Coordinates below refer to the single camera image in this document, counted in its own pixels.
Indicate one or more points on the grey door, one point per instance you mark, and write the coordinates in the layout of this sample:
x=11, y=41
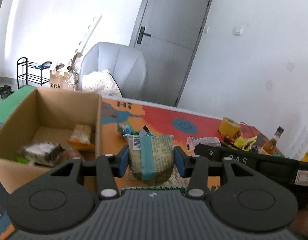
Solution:
x=176, y=27

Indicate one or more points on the white perforated board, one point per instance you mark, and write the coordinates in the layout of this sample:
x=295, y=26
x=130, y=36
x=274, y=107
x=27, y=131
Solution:
x=88, y=32

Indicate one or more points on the torn cardboard box on floor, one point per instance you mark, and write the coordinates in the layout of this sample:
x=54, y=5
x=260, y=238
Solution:
x=63, y=77

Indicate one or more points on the dark green snack bag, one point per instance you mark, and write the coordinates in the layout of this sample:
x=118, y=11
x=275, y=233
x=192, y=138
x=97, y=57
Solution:
x=145, y=131

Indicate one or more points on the white wall switch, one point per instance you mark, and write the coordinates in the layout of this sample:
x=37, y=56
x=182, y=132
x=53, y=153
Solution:
x=238, y=30

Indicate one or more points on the yellow tape roll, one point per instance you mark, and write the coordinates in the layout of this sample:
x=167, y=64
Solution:
x=229, y=127

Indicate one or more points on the small amber glass bottle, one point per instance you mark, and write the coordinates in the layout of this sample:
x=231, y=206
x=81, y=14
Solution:
x=269, y=147

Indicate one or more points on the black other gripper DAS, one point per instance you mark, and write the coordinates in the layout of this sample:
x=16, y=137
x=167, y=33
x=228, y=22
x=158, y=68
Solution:
x=289, y=173

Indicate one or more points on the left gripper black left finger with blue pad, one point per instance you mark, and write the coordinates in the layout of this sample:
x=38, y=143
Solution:
x=66, y=195

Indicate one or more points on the white black label snack pack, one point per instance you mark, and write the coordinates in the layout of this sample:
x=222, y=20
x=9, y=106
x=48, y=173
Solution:
x=42, y=153

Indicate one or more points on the open brown cardboard box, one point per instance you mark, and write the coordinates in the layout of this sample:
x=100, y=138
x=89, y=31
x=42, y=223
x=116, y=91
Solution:
x=45, y=115

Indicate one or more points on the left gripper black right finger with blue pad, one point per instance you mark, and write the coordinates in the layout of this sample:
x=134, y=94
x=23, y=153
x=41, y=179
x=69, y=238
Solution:
x=238, y=196

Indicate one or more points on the colourful cartoon table mat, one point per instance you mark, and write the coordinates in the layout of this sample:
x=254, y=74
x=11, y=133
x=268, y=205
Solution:
x=148, y=214

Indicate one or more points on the white blue snack pouch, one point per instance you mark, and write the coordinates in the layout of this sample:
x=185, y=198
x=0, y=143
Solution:
x=192, y=142

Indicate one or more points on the yellow clip tool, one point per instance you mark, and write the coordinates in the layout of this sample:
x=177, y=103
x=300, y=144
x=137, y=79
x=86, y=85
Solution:
x=245, y=144

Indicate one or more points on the white dotted pillow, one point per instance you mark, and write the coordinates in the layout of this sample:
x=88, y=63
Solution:
x=101, y=82

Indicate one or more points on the clear plastic water bottle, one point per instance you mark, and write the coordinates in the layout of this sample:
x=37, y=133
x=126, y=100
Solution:
x=300, y=147

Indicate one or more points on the black door handle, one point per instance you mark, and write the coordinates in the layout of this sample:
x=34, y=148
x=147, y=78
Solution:
x=142, y=33

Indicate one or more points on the black metal shoe rack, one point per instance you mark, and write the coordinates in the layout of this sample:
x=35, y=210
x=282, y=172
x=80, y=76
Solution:
x=32, y=73

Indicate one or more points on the black slippers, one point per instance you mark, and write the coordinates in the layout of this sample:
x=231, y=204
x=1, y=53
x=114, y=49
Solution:
x=5, y=91

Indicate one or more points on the green striped cracker pack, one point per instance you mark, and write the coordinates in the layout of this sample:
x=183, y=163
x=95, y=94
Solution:
x=151, y=158

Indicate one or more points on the grey armchair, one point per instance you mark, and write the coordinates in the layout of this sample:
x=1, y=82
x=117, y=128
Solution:
x=126, y=65

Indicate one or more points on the blue small snack packet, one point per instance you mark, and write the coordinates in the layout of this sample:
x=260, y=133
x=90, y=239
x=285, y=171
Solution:
x=125, y=128

